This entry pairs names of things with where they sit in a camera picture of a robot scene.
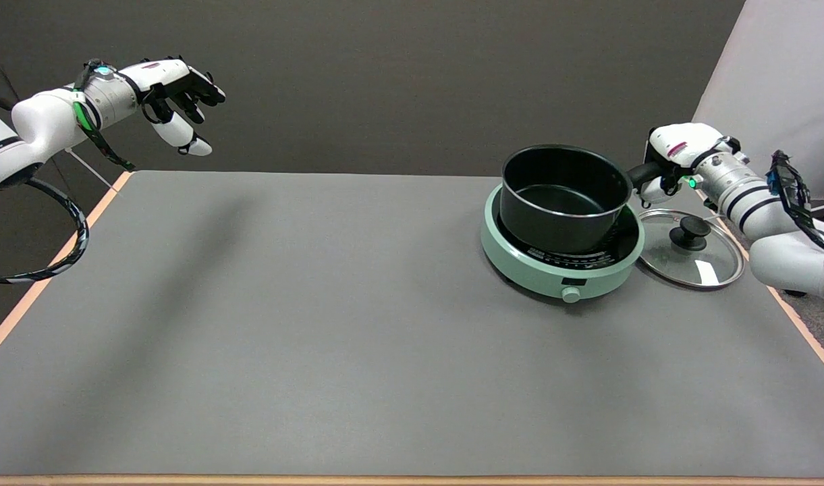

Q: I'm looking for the glass lid with black knob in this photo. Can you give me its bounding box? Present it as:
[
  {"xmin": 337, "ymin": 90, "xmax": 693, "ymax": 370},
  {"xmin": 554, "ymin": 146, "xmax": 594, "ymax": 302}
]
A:
[{"xmin": 638, "ymin": 208, "xmax": 746, "ymax": 290}]

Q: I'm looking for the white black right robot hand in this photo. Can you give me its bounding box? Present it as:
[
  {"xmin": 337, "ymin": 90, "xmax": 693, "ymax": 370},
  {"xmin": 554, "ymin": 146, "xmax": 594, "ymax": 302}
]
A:
[{"xmin": 637, "ymin": 122, "xmax": 725, "ymax": 207}]

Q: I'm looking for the grey table mat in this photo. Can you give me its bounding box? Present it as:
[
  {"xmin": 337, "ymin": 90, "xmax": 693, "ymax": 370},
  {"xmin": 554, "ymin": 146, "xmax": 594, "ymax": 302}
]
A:
[{"xmin": 0, "ymin": 170, "xmax": 824, "ymax": 478}]

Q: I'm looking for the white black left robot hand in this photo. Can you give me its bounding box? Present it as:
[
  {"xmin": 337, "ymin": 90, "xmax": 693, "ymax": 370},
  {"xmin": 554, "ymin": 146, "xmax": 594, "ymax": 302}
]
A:
[{"xmin": 123, "ymin": 57, "xmax": 226, "ymax": 157}]

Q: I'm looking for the black cable bundle with clip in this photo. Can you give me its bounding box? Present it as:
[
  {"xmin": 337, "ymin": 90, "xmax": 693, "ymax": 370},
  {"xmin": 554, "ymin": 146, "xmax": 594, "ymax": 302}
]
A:
[{"xmin": 765, "ymin": 149, "xmax": 824, "ymax": 257}]

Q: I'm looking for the green black wrist cable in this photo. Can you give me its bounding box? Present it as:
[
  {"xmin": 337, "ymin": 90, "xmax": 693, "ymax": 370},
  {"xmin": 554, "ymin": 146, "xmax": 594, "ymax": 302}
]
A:
[{"xmin": 72, "ymin": 59, "xmax": 138, "ymax": 172}]

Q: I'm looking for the black braided cable loop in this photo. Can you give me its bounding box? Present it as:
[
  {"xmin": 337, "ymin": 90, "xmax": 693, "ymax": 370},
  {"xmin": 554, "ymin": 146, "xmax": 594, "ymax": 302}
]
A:
[{"xmin": 0, "ymin": 177, "xmax": 90, "ymax": 285}]

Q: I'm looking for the mint green induction cooker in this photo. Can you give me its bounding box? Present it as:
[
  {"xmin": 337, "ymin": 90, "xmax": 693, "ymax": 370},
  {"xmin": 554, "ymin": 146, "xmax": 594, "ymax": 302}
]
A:
[{"xmin": 480, "ymin": 181, "xmax": 646, "ymax": 304}]

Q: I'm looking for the black pot with long handle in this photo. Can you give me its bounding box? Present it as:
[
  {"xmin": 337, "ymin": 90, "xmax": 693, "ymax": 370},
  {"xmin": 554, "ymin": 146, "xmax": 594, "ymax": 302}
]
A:
[{"xmin": 499, "ymin": 144, "xmax": 662, "ymax": 254}]

